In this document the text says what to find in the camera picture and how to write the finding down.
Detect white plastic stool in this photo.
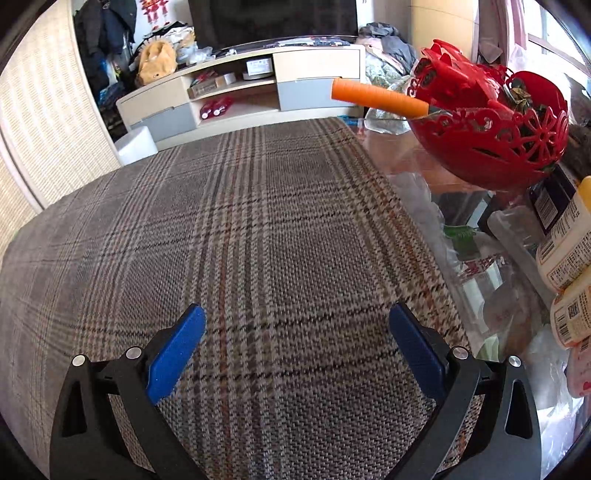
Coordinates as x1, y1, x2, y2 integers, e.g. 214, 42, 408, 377
114, 125, 159, 166

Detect red openwork basket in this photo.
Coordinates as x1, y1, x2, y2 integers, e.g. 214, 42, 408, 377
406, 39, 570, 191

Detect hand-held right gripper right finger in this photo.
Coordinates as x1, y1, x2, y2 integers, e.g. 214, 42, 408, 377
388, 302, 542, 480

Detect glass table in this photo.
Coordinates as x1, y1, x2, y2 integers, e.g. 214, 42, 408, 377
359, 115, 591, 467

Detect beige and grey TV cabinet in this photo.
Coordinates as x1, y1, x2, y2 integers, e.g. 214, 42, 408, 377
115, 43, 366, 144

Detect brown plaid tablecloth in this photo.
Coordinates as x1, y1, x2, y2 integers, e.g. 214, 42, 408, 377
0, 117, 486, 480

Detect red hanging decoration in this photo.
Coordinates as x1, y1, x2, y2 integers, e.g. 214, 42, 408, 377
140, 0, 170, 27

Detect pink curtain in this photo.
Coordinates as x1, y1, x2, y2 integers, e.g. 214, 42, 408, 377
477, 0, 528, 66

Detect black television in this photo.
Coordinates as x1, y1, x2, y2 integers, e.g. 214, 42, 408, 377
187, 0, 359, 49

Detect pair of red bottles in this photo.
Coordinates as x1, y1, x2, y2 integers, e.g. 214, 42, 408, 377
199, 97, 234, 119

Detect woven folding screen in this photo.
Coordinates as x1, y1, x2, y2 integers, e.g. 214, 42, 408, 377
0, 0, 122, 261

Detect flat cardboard box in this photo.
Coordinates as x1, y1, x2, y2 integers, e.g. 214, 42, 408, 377
189, 73, 241, 98

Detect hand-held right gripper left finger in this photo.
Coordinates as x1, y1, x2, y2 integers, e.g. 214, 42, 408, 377
49, 305, 206, 480

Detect dark blue packet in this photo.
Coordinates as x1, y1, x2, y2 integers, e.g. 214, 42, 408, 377
528, 163, 579, 232

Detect cream standing air conditioner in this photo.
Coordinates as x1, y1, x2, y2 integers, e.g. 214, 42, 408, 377
410, 0, 482, 71

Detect small white device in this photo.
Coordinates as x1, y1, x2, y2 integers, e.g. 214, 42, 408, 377
243, 58, 273, 79

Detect white bottle pink label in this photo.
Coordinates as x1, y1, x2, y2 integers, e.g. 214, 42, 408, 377
565, 341, 591, 401

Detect orange handle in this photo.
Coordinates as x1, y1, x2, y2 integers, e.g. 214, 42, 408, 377
331, 78, 430, 119

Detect black hanging coat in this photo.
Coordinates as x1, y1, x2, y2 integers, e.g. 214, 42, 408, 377
73, 0, 140, 94

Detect yellow cap white bottle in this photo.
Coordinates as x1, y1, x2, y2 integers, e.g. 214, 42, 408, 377
535, 175, 591, 292

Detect yellow plush bag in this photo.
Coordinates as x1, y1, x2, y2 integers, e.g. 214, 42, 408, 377
137, 39, 179, 87

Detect pile of clothes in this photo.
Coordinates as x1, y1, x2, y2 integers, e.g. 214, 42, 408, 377
357, 21, 419, 78

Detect white bottle orange label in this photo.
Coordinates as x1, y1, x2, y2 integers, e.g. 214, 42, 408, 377
549, 283, 591, 350

